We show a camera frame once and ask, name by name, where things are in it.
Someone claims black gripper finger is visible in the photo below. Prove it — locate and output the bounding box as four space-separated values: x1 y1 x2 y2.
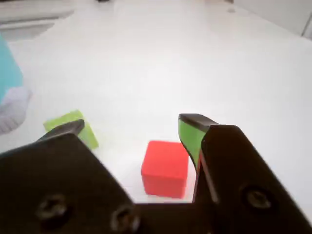
0 118 147 234
178 113 312 234

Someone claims green lego block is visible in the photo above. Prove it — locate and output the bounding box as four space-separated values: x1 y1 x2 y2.
43 109 99 150

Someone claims red lego block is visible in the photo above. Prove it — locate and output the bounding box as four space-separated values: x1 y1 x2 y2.
141 140 190 198

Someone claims teal frog-shaped bin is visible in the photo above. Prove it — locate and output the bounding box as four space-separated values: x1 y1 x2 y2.
0 31 34 135

